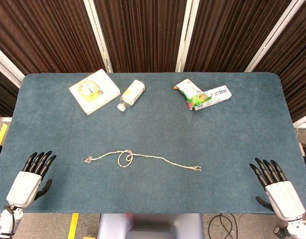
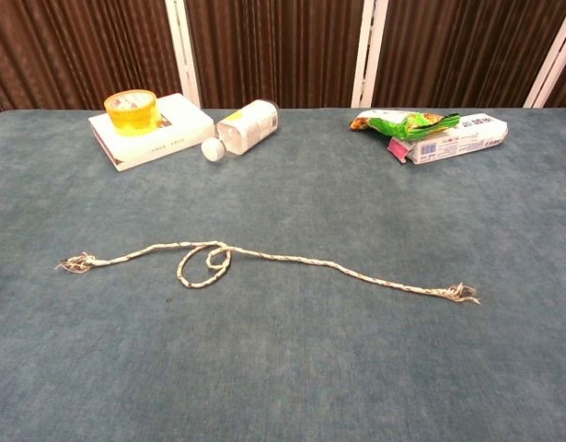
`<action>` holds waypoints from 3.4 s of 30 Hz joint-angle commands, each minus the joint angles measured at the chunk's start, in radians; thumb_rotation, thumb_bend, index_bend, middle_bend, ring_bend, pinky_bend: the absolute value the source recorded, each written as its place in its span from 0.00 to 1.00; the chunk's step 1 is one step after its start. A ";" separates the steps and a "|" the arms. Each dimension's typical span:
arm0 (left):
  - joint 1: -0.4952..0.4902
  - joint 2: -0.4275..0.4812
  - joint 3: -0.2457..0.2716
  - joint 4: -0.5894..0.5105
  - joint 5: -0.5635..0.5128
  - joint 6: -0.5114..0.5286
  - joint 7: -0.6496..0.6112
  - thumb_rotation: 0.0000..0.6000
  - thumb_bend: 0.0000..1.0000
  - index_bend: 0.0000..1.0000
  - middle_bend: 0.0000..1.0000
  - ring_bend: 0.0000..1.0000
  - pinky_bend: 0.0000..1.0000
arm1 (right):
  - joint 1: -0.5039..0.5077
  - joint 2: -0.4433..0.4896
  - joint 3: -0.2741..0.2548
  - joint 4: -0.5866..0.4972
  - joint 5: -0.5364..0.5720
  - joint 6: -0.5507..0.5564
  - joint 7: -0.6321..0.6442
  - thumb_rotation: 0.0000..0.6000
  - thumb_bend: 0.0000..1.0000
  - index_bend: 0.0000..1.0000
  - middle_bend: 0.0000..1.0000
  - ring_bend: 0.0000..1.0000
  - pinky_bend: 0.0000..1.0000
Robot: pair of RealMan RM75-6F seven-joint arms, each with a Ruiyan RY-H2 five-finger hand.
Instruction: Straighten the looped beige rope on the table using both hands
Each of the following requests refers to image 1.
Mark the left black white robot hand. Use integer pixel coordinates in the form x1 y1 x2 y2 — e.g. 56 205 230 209
5 150 57 208

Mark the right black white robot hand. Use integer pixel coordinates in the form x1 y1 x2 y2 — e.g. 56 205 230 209
249 157 306 222

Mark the beige braided rope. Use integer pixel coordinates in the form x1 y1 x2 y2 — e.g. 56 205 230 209
81 149 203 173

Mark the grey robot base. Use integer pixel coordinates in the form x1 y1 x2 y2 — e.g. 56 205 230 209
97 213 204 239

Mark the yellow floor tape strip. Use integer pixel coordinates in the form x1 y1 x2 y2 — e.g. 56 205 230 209
0 122 8 145
67 213 80 239

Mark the brown corrugated partition panel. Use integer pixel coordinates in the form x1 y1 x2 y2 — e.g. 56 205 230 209
252 0 306 123
93 0 191 73
0 0 106 76
184 0 293 73
0 65 20 118

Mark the white toothpaste box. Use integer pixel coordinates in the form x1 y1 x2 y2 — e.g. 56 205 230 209
194 85 232 111

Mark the white square box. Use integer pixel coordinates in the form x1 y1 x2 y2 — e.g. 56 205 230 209
69 69 121 117

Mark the blue felt table mat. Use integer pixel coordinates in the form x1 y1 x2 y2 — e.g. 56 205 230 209
0 72 306 214

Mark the clear bottle with white cap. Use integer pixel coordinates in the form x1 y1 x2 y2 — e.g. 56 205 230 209
117 79 146 112

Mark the green snack bag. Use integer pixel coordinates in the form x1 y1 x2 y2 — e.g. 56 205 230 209
173 78 213 110

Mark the black floor cable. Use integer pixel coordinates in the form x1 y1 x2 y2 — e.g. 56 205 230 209
208 213 239 239

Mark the white partition post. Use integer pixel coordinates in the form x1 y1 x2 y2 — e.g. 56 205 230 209
175 0 199 73
244 0 306 73
82 0 114 73
0 43 26 88

